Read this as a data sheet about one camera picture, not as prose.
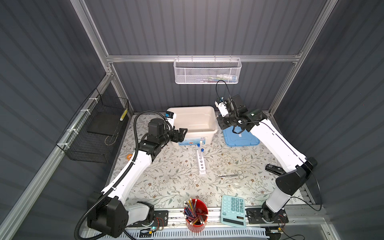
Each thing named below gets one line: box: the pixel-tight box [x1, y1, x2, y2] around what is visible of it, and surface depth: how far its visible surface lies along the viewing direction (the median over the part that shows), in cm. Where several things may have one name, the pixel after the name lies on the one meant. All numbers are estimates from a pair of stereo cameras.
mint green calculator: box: [221, 195, 246, 228], surface depth 76 cm
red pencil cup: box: [183, 197, 209, 233], surface depth 66 cm
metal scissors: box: [218, 170, 245, 181], surface depth 91 cm
